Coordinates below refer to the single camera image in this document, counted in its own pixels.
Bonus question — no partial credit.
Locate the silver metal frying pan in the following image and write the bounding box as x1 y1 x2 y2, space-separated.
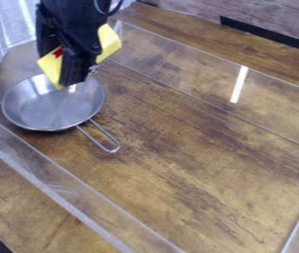
2 74 122 153

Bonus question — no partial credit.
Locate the white sheer curtain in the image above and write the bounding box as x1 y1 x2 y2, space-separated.
0 0 40 63

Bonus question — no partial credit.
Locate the yellow butter block toy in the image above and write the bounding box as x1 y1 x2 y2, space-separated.
38 24 122 90

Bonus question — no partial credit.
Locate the clear acrylic tray wall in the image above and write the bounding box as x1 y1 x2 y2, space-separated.
0 22 299 253

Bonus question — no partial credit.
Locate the black bar on table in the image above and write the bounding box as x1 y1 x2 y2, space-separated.
221 16 299 49

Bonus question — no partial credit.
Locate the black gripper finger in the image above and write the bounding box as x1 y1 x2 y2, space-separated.
36 8 60 57
59 46 99 87

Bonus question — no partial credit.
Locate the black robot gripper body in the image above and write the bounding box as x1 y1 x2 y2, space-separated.
38 0 113 54

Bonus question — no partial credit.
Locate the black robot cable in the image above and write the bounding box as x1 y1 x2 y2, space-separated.
93 0 126 16

